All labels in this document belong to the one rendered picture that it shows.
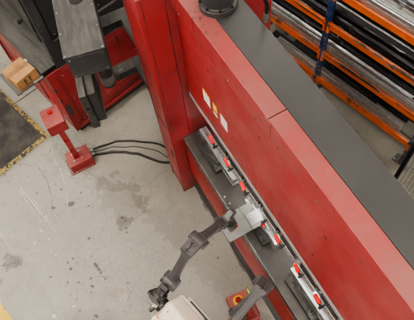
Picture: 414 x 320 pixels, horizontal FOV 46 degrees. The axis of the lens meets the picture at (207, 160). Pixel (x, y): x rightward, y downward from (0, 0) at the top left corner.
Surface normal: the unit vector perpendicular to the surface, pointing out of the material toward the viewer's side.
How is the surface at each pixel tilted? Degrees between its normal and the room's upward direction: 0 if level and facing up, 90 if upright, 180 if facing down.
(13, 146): 0
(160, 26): 90
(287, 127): 0
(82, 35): 0
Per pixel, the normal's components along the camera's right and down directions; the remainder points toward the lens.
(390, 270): -0.07, -0.48
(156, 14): 0.48, 0.75
